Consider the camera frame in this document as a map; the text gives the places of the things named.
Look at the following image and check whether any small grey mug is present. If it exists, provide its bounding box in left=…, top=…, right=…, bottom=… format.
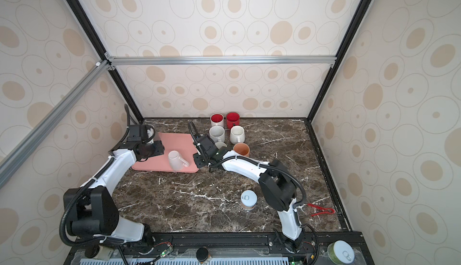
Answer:
left=215, top=142, right=227, bottom=149

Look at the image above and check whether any cream speckled mug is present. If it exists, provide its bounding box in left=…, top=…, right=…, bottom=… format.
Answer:
left=209, top=125, right=225, bottom=142

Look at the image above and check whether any pale pink mug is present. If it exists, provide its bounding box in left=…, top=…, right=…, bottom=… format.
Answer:
left=168, top=150, right=190, bottom=171

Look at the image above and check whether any beige mug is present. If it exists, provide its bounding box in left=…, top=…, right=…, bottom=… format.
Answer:
left=233, top=142, right=250, bottom=157

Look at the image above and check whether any white ribbed mug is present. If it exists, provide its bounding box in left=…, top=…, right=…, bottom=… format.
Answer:
left=229, top=126, right=246, bottom=144

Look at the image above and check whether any white mug red inside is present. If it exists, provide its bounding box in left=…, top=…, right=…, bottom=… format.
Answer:
left=210, top=114, right=224, bottom=128

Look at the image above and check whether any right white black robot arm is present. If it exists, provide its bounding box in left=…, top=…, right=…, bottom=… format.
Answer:
left=188, top=121, right=307, bottom=253

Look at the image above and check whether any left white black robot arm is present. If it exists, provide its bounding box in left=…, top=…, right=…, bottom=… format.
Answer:
left=58, top=123, right=164, bottom=248

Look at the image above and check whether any pink plastic tray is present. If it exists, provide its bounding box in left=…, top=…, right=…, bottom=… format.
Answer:
left=132, top=133, right=199, bottom=173

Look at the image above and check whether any white lidded small can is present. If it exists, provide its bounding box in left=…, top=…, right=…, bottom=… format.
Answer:
left=240, top=190, right=258, bottom=211

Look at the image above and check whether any black round knob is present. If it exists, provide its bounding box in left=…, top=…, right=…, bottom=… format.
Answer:
left=196, top=247, right=211, bottom=264

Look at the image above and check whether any white plug adapter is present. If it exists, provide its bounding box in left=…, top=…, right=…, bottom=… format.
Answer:
left=85, top=245, right=114, bottom=261

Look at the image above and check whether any black base frame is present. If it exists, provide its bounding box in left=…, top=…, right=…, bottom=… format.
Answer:
left=63, top=231, right=375, bottom=265

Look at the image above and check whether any red handled tool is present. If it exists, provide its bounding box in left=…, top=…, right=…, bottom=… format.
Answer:
left=307, top=203, right=336, bottom=217

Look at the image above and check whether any diagonal aluminium rail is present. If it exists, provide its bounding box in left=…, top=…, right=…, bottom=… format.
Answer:
left=1, top=60, right=109, bottom=187

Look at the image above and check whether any horizontal aluminium rail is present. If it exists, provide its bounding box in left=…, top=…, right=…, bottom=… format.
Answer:
left=108, top=55, right=337, bottom=66

